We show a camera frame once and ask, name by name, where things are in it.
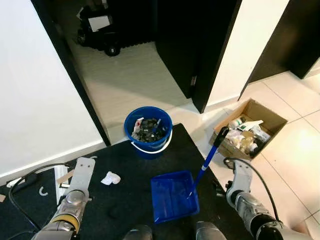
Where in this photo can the small white hook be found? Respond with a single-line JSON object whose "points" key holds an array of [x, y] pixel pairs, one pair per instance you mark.
{"points": [[42, 191]]}

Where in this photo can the crumpled white paper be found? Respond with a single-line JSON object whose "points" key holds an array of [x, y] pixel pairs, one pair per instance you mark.
{"points": [[110, 178]]}

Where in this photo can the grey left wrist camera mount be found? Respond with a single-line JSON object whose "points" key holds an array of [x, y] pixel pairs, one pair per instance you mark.
{"points": [[82, 172]]}

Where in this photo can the grey right robot leg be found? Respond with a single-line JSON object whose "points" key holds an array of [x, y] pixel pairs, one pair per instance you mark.
{"points": [[210, 231]]}

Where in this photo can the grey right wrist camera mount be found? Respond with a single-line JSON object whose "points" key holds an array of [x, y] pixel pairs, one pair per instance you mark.
{"points": [[242, 175]]}

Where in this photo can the white flat strip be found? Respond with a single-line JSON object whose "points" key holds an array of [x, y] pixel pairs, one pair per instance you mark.
{"points": [[60, 175]]}

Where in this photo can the blue plastic bucket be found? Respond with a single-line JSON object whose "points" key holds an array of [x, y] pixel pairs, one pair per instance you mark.
{"points": [[150, 149]]}

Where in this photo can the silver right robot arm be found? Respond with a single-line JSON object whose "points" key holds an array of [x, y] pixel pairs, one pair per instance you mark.
{"points": [[255, 212]]}

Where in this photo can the white green printed packet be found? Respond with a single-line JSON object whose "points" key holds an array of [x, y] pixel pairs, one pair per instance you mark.
{"points": [[251, 125]]}

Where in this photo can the grey left robot leg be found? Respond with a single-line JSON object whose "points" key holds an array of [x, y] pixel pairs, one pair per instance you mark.
{"points": [[138, 233]]}

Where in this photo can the brown cardboard box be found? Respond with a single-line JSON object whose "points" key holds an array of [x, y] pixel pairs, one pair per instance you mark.
{"points": [[270, 119]]}

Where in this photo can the black floor mat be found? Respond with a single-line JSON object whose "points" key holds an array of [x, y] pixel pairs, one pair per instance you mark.
{"points": [[125, 170]]}

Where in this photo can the white bottle green cap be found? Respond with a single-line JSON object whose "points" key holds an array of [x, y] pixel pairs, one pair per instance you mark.
{"points": [[236, 123]]}

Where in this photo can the white power adapter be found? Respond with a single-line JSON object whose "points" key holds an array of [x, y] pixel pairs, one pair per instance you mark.
{"points": [[15, 182]]}

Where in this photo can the dark rubbish heap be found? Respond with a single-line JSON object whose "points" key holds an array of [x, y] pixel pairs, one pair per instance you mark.
{"points": [[149, 134]]}

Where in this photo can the grey robot leg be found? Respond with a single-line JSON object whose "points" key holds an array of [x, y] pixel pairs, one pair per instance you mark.
{"points": [[210, 231], [138, 233]]}

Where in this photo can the dark door frame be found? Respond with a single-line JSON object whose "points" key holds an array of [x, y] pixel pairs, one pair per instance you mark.
{"points": [[65, 55]]}

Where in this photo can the dark wooden door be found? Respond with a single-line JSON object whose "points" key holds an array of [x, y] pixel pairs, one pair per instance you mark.
{"points": [[292, 35], [195, 45]]}

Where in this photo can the small wooden stick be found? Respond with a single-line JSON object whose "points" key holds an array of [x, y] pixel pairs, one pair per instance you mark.
{"points": [[67, 176]]}

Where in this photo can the black wheeled cart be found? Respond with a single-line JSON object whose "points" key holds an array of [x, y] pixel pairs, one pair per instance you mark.
{"points": [[100, 30]]}

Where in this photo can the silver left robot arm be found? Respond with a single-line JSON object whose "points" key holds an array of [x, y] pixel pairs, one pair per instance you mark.
{"points": [[72, 205]]}

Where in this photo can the crumpled clear plastic bags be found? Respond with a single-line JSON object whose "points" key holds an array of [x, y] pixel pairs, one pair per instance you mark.
{"points": [[245, 141]]}

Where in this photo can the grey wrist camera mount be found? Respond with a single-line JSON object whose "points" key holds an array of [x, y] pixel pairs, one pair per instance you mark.
{"points": [[82, 172], [242, 175]]}

